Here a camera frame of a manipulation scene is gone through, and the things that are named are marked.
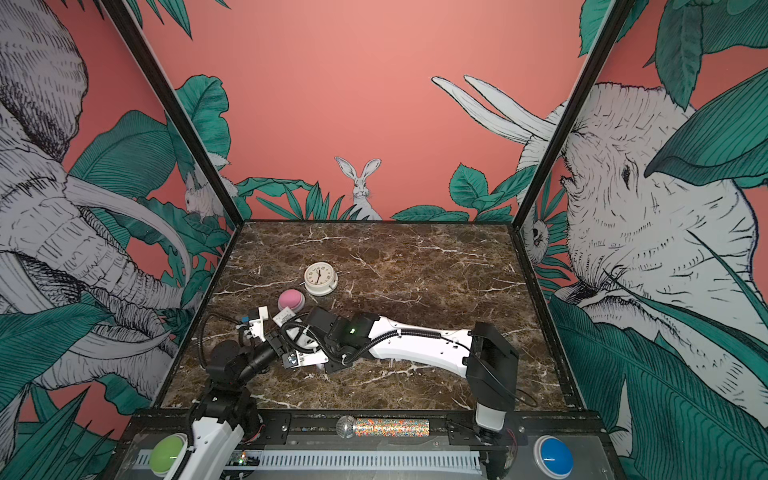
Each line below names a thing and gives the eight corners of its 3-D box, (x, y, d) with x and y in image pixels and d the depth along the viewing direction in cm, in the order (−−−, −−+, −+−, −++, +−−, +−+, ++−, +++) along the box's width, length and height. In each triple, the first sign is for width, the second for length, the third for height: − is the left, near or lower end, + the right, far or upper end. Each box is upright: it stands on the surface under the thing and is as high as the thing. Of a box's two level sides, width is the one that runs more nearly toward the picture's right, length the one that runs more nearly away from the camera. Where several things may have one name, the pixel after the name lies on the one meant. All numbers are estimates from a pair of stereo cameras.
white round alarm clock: (304, 296, 101) (300, 288, 97) (310, 269, 108) (307, 261, 104) (335, 296, 101) (333, 288, 97) (339, 270, 108) (337, 261, 104)
